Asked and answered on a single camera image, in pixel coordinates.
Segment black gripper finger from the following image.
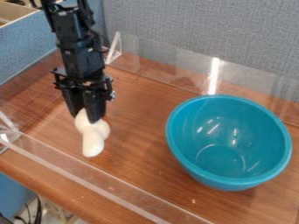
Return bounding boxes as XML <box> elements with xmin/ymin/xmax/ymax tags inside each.
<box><xmin>83</xmin><ymin>92</ymin><xmax>107</xmax><ymax>123</ymax></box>
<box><xmin>61</xmin><ymin>88</ymin><xmax>83</xmax><ymax>116</ymax></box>

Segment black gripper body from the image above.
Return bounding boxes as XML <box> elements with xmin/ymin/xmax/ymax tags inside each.
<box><xmin>51</xmin><ymin>67</ymin><xmax>116</xmax><ymax>102</ymax></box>

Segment white brown toy mushroom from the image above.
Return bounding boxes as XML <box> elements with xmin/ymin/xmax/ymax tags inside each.
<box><xmin>75</xmin><ymin>108</ymin><xmax>111</xmax><ymax>158</ymax></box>

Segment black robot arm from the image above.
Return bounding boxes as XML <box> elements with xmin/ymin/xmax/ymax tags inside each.
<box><xmin>41</xmin><ymin>0</ymin><xmax>115</xmax><ymax>123</ymax></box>

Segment blue plastic bowl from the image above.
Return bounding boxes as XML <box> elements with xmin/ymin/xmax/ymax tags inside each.
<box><xmin>166</xmin><ymin>94</ymin><xmax>292</xmax><ymax>192</ymax></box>

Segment clear acrylic back barrier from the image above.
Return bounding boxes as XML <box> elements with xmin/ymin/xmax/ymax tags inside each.
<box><xmin>110</xmin><ymin>31</ymin><xmax>299</xmax><ymax>102</ymax></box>

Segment clear acrylic barrier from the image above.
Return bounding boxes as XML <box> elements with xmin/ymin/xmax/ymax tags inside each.
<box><xmin>0</xmin><ymin>111</ymin><xmax>212</xmax><ymax>224</ymax></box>
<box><xmin>110</xmin><ymin>31</ymin><xmax>299</xmax><ymax>102</ymax></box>

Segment clear acrylic front barrier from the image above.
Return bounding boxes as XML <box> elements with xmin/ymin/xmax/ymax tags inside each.
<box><xmin>0</xmin><ymin>111</ymin><xmax>212</xmax><ymax>224</ymax></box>

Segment wooden shelf box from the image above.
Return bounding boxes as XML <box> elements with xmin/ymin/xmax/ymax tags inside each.
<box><xmin>0</xmin><ymin>0</ymin><xmax>45</xmax><ymax>30</ymax></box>

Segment black cables under table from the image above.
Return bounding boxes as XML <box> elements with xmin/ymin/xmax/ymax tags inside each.
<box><xmin>0</xmin><ymin>195</ymin><xmax>44</xmax><ymax>224</ymax></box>

